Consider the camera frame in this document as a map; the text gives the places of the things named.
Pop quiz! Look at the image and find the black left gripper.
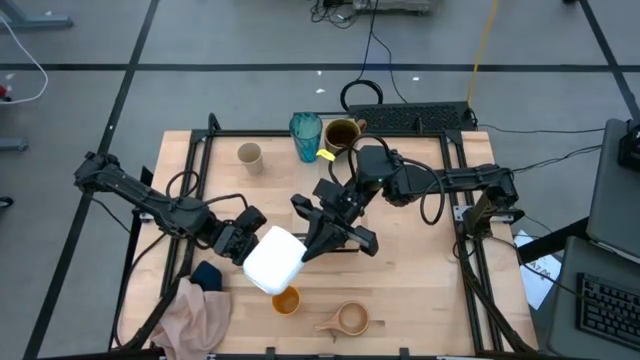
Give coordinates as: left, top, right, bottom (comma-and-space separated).
212, 204, 269, 267

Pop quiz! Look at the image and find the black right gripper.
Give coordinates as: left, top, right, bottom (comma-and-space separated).
289, 177, 380, 264

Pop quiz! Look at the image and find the white ceramic mug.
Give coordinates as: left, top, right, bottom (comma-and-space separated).
242, 225, 308, 297

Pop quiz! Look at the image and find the orange plastic cup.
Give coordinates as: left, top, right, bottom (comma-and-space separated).
271, 285, 302, 317

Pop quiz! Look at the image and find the beige ribbed cup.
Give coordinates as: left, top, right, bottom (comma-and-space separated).
236, 142, 265, 177

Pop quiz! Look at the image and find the wooden cup with handle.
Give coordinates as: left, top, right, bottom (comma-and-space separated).
314, 300, 372, 338

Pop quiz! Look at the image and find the olive brown ceramic mug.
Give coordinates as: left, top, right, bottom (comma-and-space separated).
323, 117, 369, 157

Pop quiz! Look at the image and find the teal ribbed glass tumbler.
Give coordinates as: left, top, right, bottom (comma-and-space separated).
288, 111, 324, 164

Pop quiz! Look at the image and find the dark blue cloth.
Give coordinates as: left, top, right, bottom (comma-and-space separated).
188, 259, 224, 294

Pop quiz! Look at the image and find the pink cloth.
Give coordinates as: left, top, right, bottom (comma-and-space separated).
149, 277, 234, 360

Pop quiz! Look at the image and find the black perforated metal box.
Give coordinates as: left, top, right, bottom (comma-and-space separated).
297, 101, 477, 134

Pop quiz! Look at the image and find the white paper sheet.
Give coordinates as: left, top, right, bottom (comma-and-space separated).
513, 229, 564, 311

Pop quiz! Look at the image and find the grey cart base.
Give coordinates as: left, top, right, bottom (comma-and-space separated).
352, 0, 446, 15

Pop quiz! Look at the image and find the grey side desk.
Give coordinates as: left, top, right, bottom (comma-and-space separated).
544, 234, 640, 360

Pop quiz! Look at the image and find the grey table foot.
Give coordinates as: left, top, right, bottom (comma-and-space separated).
0, 0, 75, 30

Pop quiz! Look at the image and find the grey raised desk panel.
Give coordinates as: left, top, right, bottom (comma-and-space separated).
585, 118, 640, 260

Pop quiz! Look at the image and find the black computer keyboard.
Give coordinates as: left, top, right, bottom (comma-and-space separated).
574, 271, 640, 352

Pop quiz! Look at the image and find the black device on desk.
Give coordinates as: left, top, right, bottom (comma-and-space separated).
616, 119, 640, 174

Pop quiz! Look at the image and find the wooden shelf with black frame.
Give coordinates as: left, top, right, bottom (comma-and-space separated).
288, 112, 365, 254

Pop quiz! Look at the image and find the black aluminium table frame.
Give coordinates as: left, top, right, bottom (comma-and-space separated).
107, 112, 539, 360

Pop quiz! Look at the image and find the black coiled floor cable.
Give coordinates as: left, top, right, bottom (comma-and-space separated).
339, 0, 409, 109

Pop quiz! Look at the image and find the tangled black cable bundle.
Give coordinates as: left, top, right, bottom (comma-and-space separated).
309, 0, 357, 30

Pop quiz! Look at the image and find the thin black floor cable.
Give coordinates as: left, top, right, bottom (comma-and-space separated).
474, 122, 607, 136
509, 143, 603, 176

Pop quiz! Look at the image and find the yellow floor cable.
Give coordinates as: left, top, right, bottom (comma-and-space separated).
465, 0, 499, 106

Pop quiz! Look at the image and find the white floor cable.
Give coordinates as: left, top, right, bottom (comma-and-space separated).
0, 17, 50, 106

